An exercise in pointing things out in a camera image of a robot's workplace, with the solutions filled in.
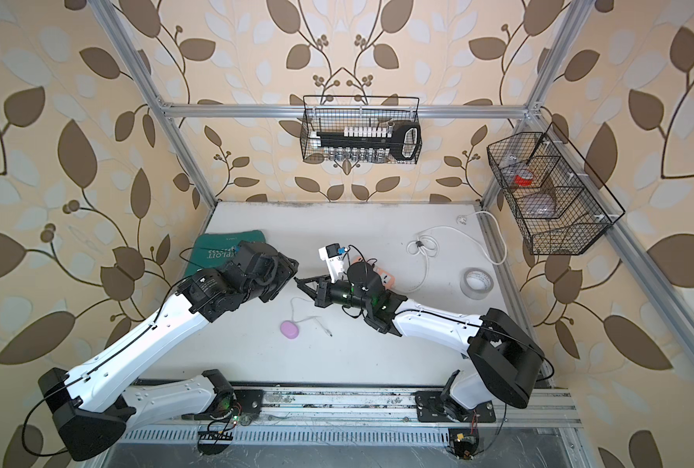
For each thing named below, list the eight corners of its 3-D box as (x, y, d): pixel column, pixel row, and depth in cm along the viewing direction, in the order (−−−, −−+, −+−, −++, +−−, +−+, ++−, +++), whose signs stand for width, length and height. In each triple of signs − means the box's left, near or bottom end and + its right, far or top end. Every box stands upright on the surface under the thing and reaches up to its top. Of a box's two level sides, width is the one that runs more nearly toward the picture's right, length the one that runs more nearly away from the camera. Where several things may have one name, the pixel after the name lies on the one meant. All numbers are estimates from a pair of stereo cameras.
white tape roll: (463, 299, 95) (466, 295, 92) (457, 272, 102) (459, 267, 99) (494, 299, 95) (498, 295, 92) (485, 272, 101) (488, 267, 99)
